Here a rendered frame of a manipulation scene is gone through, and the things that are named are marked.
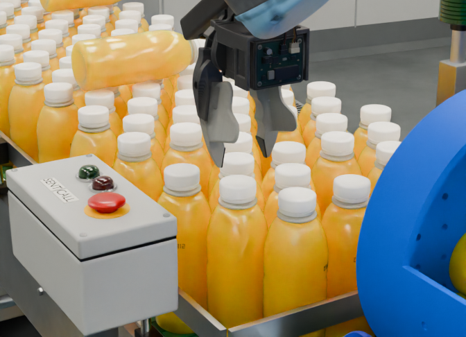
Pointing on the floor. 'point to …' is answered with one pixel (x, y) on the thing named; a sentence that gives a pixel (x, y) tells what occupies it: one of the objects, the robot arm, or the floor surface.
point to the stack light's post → (450, 80)
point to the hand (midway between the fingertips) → (239, 148)
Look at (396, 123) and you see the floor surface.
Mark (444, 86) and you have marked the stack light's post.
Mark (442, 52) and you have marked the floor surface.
